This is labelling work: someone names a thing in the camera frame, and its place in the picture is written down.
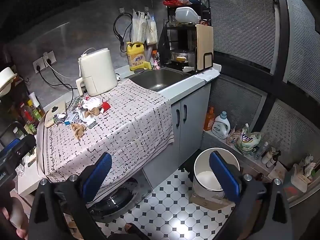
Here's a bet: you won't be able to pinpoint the green label bottle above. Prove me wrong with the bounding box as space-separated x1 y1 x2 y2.
32 100 43 121

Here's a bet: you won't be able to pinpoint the black dish rack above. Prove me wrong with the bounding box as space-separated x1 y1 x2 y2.
157 0 213 75

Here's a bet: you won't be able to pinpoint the yellow detergent bottle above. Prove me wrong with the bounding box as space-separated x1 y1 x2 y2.
126 42 147 71

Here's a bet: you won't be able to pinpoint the detergent refill pouch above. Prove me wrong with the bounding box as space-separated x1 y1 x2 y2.
234 123 262 156

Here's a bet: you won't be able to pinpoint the brown pump bottle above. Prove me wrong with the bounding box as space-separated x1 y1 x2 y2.
265 150 281 168

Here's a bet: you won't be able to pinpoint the person's left hand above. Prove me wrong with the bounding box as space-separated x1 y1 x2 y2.
0 197 29 240

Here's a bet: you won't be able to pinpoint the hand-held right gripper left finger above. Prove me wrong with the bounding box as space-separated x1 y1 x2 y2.
28 152 113 240

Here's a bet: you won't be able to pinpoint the black power cable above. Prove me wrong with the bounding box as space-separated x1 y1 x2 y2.
36 65 75 100

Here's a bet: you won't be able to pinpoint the brown paper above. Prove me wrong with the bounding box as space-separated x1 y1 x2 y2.
71 122 87 141
84 106 101 117

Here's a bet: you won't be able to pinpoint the oil bottle red handle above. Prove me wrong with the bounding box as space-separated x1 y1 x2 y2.
20 102 33 124

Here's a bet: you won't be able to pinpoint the white laundry detergent bottle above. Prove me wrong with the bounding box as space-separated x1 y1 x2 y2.
212 111 231 140

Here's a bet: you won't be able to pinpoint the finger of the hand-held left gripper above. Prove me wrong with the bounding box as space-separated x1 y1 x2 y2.
0 137 22 154

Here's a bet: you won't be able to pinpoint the cream induction cooker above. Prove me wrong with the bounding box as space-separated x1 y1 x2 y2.
44 102 67 128

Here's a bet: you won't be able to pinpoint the grey sink cabinet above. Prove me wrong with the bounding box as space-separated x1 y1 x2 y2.
142 82 212 189

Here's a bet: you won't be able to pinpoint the white label packet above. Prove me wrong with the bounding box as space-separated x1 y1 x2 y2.
64 114 78 126

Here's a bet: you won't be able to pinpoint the white folded cloth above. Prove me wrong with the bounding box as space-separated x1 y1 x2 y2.
197 66 222 81

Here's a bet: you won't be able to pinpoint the cream air fryer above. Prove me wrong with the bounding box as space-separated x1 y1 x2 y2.
76 48 118 97

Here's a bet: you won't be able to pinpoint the washing machine door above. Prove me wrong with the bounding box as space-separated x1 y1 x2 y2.
86 177 139 222

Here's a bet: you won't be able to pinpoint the steel sink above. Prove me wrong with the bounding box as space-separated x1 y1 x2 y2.
130 67 192 92

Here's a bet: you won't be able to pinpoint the crumpled white paper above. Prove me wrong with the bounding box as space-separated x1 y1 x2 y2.
82 97 103 110

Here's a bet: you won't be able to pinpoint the orange bottle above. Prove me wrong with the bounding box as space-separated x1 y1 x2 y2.
203 106 216 132

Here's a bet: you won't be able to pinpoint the hanging plastic bags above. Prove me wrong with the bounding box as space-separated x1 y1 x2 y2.
131 9 158 46

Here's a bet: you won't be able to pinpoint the small pink bottle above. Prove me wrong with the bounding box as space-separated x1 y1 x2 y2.
152 51 161 70

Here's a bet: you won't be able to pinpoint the white wall socket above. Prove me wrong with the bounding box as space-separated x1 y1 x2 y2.
43 50 57 66
33 58 46 74

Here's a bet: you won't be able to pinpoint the white plastic container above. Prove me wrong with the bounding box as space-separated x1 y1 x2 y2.
175 7 202 23

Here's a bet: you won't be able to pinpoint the white bowl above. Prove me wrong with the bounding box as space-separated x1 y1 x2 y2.
0 67 18 98

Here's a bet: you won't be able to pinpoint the white trash bin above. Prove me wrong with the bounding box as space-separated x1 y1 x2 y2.
193 147 241 198

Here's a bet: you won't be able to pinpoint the red plastic bag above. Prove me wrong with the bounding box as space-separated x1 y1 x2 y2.
163 0 186 7

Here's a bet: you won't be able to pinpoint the wooden cutting board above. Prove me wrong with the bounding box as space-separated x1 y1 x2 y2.
196 24 214 71

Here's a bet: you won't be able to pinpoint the printed foil wrapper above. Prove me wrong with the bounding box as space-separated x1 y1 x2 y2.
53 112 68 126

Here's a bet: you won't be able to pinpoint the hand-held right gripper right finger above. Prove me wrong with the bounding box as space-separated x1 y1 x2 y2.
209 151 293 240

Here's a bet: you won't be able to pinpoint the hanging black cable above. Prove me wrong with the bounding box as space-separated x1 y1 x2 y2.
113 12 133 53

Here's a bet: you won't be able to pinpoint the white power cable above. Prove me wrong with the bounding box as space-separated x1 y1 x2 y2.
46 58 83 82

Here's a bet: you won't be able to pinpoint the clear small bottle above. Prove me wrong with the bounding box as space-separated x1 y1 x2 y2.
254 142 269 160

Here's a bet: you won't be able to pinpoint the steel pot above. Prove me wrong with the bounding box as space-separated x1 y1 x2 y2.
170 50 196 63

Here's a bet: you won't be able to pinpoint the flat cardboard piece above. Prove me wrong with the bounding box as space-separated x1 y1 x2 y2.
189 193 236 211

